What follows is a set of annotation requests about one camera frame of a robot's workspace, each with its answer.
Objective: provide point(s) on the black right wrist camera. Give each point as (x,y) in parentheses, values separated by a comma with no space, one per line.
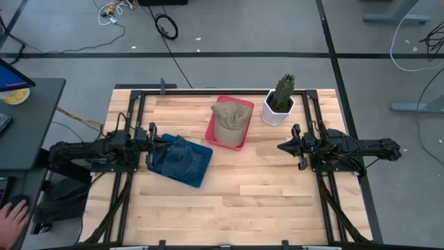
(336,136)

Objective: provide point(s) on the black computer monitor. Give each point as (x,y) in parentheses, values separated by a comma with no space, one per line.
(10,78)

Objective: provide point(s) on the blue plastic bin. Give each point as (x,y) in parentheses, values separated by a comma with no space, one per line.
(206,166)

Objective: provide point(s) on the black desk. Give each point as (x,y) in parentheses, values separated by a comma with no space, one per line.
(31,121)

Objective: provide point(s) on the tan cotton cap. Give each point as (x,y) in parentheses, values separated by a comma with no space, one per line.
(229,114)

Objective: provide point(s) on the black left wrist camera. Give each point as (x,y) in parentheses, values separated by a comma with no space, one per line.
(119,138)

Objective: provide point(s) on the red plastic tray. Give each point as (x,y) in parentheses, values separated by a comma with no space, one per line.
(209,133)

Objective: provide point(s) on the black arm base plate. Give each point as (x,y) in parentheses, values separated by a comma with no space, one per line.
(111,169)
(314,167)

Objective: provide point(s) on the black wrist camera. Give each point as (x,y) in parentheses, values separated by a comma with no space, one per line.
(336,136)
(119,138)

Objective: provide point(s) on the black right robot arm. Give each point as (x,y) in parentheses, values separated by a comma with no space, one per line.
(374,147)

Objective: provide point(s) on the black keyboard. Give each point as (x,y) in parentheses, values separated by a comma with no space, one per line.
(3,123)

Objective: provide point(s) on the person's hand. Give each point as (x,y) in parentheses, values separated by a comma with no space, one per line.
(12,225)

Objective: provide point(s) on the black aluminium table frame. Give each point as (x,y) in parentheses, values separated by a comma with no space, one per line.
(187,92)

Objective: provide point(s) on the white hexagonal plant pot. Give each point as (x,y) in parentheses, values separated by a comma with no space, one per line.
(272,116)

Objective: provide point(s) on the green cactus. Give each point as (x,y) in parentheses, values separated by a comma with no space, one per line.
(283,90)

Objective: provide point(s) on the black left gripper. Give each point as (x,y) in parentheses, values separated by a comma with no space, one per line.
(142,142)

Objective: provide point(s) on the black power box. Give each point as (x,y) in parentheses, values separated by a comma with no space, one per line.
(163,2)

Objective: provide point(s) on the black computer mouse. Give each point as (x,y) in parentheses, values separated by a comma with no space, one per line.
(21,198)

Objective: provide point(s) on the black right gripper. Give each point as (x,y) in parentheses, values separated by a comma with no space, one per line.
(310,146)

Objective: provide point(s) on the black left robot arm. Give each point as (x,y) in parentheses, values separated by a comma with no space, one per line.
(79,152)

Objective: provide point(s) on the grey desk foot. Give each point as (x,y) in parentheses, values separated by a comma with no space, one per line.
(392,18)
(416,107)

